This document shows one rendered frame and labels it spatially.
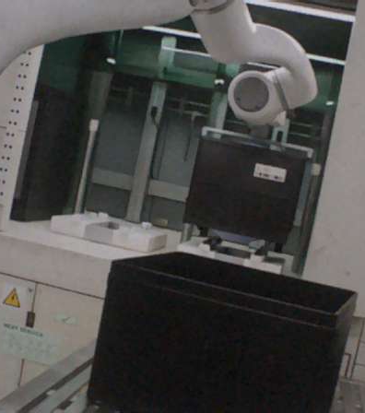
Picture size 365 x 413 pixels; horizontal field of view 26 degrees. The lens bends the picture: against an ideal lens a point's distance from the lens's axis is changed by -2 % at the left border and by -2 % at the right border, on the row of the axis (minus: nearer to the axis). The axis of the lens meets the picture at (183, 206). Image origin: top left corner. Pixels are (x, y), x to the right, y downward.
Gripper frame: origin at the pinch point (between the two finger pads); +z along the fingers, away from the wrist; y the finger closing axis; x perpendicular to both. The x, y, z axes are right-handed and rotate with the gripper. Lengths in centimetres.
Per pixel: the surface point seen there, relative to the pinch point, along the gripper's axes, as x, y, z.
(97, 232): -31.3, -27.3, -10.1
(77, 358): -44, -13, -60
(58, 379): -44, -12, -73
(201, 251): -30.2, -5.7, -10.1
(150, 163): -16, -33, 55
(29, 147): -17, -47, -6
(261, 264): -30.1, 6.5, -10.1
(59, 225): -31.6, -35.5, -10.1
